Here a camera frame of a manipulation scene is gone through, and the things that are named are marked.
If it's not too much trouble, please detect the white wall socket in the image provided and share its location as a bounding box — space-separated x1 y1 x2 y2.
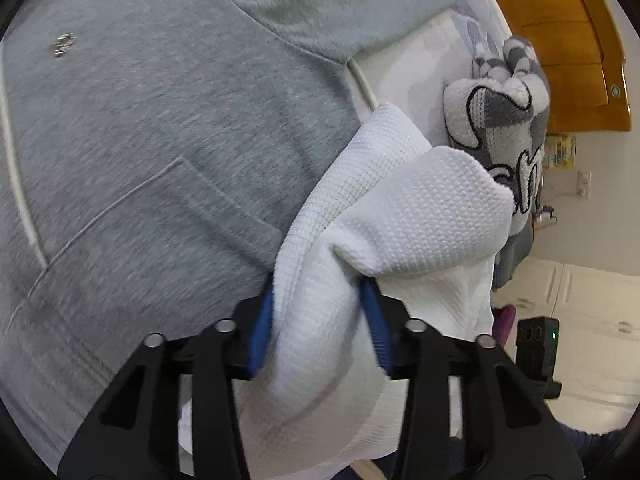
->
576 170 592 198

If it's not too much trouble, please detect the grey white patterned pillow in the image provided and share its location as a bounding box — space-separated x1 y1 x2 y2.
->
444 36 550 290

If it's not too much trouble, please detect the grey hoodie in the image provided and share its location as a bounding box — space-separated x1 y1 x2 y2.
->
1 0 456 467

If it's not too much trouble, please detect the orange wooden headboard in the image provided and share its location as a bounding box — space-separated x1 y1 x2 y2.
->
497 0 631 133

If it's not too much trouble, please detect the white drawer cabinet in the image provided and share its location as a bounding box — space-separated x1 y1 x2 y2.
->
491 258 640 434

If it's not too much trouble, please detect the white knit sweater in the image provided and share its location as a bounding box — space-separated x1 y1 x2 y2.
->
177 102 516 480

